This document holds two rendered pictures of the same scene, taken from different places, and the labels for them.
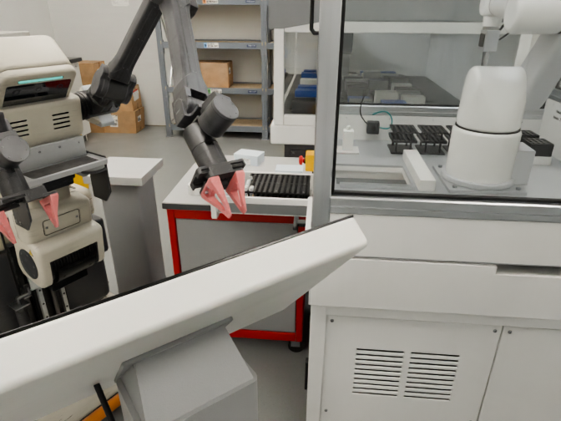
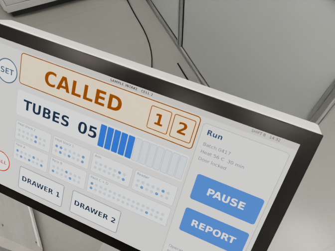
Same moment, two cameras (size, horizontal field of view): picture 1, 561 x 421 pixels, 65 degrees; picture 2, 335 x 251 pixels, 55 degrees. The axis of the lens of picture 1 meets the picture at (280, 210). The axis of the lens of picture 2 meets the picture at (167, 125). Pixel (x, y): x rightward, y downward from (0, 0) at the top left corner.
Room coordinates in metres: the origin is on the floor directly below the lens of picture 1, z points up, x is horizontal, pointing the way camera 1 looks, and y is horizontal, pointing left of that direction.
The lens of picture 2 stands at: (0.52, 0.38, 1.54)
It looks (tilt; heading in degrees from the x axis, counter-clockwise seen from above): 60 degrees down; 240
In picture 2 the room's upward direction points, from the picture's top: 1 degrees counter-clockwise
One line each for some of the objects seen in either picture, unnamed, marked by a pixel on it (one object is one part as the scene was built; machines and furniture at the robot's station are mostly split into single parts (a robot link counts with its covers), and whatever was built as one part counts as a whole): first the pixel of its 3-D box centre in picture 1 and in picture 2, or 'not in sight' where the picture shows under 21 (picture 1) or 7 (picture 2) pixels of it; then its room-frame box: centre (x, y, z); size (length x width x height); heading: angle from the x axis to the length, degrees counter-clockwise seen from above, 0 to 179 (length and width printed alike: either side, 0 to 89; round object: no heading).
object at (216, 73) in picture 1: (214, 73); not in sight; (5.42, 0.80, 0.72); 0.41 x 0.32 x 0.28; 85
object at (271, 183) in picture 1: (278, 191); not in sight; (1.43, 0.01, 0.87); 0.22 x 0.18 x 0.06; 85
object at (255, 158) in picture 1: (249, 157); not in sight; (2.07, 0.15, 0.79); 0.13 x 0.09 x 0.05; 69
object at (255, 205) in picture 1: (280, 192); not in sight; (1.43, 0.00, 0.86); 0.40 x 0.26 x 0.06; 85
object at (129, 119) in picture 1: (105, 97); not in sight; (5.57, 2.20, 0.42); 0.85 x 0.33 x 0.84; 85
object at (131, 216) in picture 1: (134, 235); not in sight; (1.99, 0.75, 0.38); 0.30 x 0.30 x 0.76; 85
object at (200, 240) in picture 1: (249, 250); not in sight; (1.86, 0.15, 0.38); 0.62 x 0.58 x 0.76; 175
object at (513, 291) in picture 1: (456, 201); not in sight; (1.34, -0.59, 0.87); 1.02 x 0.95 x 0.14; 175
